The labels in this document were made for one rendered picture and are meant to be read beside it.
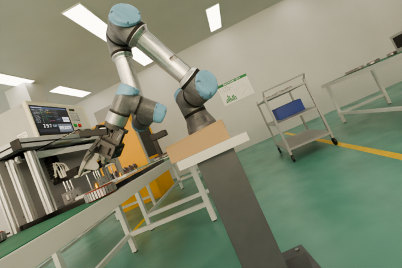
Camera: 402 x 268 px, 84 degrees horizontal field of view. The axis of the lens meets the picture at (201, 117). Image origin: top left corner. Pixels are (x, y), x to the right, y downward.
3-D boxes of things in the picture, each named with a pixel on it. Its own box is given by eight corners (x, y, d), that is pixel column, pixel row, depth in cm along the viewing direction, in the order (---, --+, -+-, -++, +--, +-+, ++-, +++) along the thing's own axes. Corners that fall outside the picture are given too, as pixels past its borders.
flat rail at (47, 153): (110, 144, 159) (108, 140, 159) (33, 158, 98) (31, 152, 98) (109, 145, 159) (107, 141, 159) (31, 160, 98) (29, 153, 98)
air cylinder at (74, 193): (83, 196, 118) (79, 186, 119) (73, 201, 111) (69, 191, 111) (75, 200, 119) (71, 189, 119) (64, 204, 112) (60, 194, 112)
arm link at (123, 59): (100, 39, 107) (128, 136, 97) (103, 23, 98) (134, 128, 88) (125, 39, 113) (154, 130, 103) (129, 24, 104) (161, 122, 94)
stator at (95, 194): (122, 186, 88) (119, 177, 88) (106, 196, 77) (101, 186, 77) (99, 197, 90) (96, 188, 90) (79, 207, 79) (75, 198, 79)
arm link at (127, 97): (143, 91, 80) (119, 81, 77) (131, 119, 81) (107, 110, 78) (142, 90, 88) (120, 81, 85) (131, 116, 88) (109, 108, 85)
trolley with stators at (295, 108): (312, 139, 378) (286, 84, 386) (341, 145, 278) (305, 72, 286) (279, 152, 385) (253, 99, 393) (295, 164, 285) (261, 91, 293)
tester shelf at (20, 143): (109, 137, 162) (106, 131, 163) (21, 148, 95) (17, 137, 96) (58, 161, 168) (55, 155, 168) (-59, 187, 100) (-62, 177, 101)
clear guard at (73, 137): (119, 133, 126) (115, 123, 126) (93, 136, 102) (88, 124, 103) (70, 156, 130) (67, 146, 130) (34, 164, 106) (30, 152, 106)
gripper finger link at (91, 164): (87, 179, 74) (105, 156, 79) (72, 171, 74) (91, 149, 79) (90, 182, 76) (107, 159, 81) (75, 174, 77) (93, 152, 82)
